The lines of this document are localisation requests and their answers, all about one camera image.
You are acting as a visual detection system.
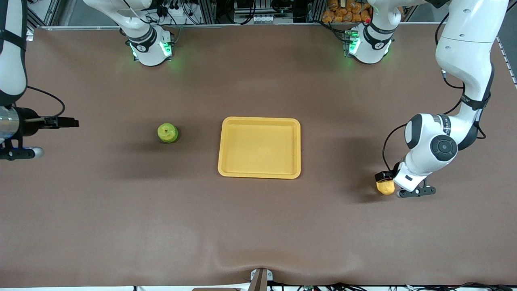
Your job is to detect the white power strip black plugs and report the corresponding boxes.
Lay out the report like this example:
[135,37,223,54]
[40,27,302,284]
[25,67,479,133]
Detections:
[158,2,194,19]

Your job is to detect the perforated silver side rail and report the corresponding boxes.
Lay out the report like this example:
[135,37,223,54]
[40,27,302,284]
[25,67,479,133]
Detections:
[495,34,517,87]

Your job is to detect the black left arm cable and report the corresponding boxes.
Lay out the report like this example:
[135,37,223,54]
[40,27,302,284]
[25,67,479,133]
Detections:
[382,12,487,173]

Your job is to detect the pile of orange toy foods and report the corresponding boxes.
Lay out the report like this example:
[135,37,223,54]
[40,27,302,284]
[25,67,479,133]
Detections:
[322,0,371,23]

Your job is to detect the yellow plastic tray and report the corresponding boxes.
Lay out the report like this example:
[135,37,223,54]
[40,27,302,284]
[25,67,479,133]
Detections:
[218,117,302,179]

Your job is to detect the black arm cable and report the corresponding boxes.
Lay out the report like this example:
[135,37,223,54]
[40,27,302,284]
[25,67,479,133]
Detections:
[25,86,66,118]
[382,12,487,173]

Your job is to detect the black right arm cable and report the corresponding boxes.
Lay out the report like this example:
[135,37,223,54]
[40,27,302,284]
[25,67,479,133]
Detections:
[25,86,66,118]

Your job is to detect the yellow toy potato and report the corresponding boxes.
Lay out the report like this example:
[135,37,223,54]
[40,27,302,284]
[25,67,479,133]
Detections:
[376,180,395,196]

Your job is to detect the green toy apple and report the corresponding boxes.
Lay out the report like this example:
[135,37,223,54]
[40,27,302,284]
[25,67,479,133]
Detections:
[157,123,179,144]

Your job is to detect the metal table clamp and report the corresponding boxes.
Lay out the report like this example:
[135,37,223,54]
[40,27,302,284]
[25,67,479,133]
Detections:
[250,268,273,291]

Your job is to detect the small white power strip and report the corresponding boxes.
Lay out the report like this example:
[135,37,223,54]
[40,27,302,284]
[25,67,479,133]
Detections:
[242,14,280,25]

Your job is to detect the brown table cover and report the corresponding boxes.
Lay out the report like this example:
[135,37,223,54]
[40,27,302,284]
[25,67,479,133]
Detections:
[0,23,517,288]

